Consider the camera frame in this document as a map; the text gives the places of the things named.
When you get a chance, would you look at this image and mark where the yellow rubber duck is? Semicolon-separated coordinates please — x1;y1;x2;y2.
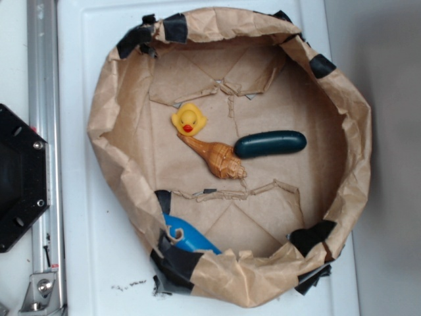
171;103;207;136

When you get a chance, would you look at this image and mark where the brown spiral conch shell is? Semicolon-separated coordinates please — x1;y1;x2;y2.
177;133;247;179

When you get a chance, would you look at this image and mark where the brown paper bag bin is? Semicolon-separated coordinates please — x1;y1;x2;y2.
87;7;372;307

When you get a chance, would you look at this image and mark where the dark teal oblong capsule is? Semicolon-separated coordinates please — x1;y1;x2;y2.
234;130;307;159

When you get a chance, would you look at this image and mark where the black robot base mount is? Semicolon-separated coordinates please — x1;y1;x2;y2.
0;104;49;253

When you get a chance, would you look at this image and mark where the aluminium extrusion rail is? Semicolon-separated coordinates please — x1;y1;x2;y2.
27;1;68;315

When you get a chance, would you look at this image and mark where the metal corner bracket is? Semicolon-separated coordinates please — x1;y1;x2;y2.
18;272;60;315

